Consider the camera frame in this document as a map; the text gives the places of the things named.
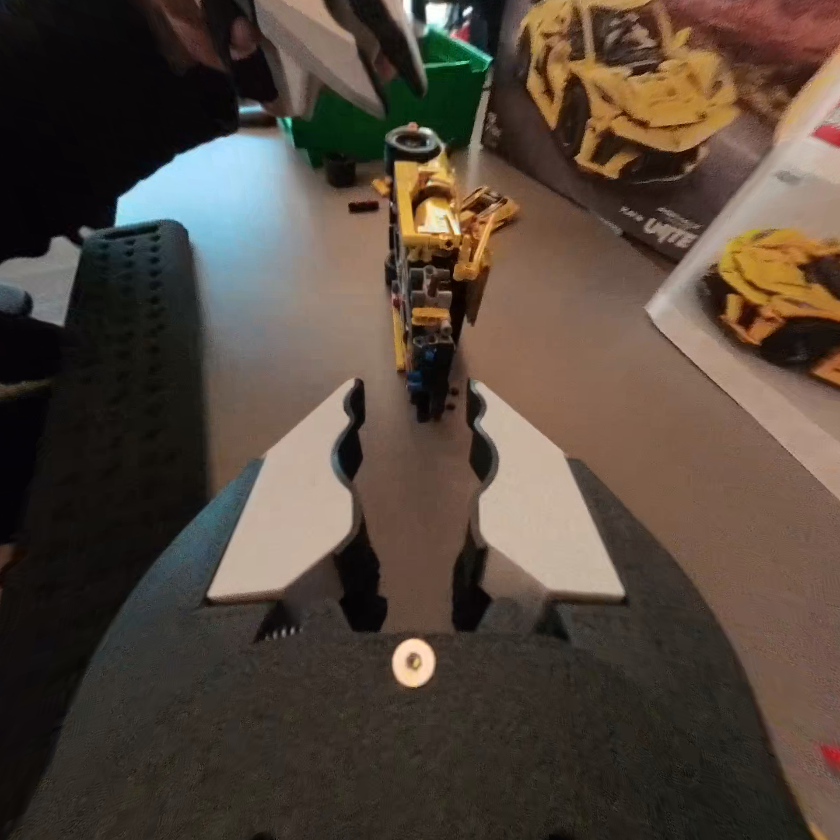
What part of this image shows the black dimpled mat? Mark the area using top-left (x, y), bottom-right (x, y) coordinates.
top-left (0, 220), bottom-right (210, 840)

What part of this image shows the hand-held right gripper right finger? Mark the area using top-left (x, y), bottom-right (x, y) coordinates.
top-left (451, 379), bottom-right (627, 632)

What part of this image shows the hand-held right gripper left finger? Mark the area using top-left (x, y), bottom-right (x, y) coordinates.
top-left (205, 377), bottom-right (388, 632)

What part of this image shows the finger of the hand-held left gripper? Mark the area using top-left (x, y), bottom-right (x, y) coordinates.
top-left (251, 0), bottom-right (389, 120)
top-left (328, 0), bottom-right (430, 99)

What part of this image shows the white car instruction booklet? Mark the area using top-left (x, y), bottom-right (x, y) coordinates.
top-left (646, 52), bottom-right (840, 500)

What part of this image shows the yellow brick car panel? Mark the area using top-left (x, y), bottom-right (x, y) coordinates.
top-left (459, 185), bottom-right (521, 232)

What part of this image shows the green plastic bin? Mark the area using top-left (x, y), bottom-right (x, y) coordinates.
top-left (279, 29), bottom-right (493, 166)

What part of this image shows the person's left forearm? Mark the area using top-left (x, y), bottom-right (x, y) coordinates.
top-left (0, 0), bottom-right (240, 260)

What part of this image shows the black grey brick assembly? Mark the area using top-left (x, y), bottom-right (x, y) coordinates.
top-left (406, 341), bottom-right (460, 424)

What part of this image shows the yellow toy brick car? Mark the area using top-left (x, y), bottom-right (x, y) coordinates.
top-left (384, 125), bottom-right (521, 375)

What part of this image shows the dark car set box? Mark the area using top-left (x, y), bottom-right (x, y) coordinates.
top-left (482, 0), bottom-right (840, 263)

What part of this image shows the person's black jacket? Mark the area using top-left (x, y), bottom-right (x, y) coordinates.
top-left (0, 308), bottom-right (67, 546)

